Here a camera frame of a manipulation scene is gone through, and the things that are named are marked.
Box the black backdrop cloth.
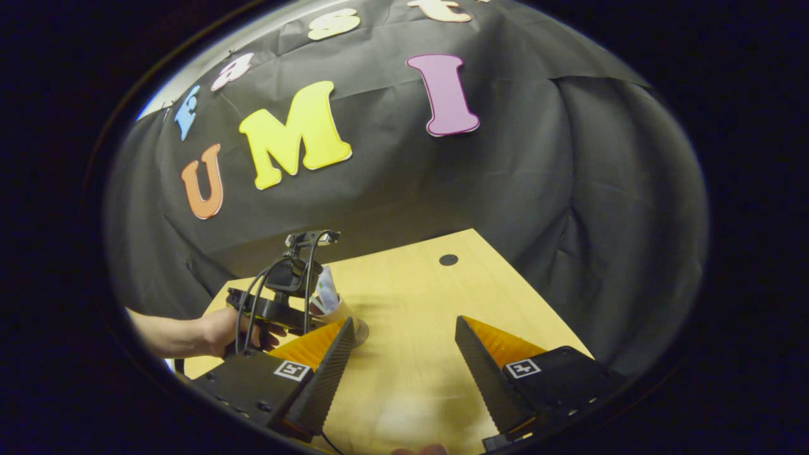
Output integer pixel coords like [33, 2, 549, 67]
[104, 0, 709, 380]

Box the beige cup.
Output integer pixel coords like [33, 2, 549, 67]
[308, 294, 356, 329]

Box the wooden desktop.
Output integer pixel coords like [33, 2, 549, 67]
[182, 229, 595, 455]

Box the white toothpaste tube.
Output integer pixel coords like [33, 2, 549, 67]
[314, 265, 342, 315]

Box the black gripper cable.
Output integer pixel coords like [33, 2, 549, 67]
[235, 231, 339, 355]

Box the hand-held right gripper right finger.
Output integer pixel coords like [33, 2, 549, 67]
[454, 315, 625, 437]

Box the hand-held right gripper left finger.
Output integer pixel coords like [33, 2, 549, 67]
[190, 317, 356, 443]

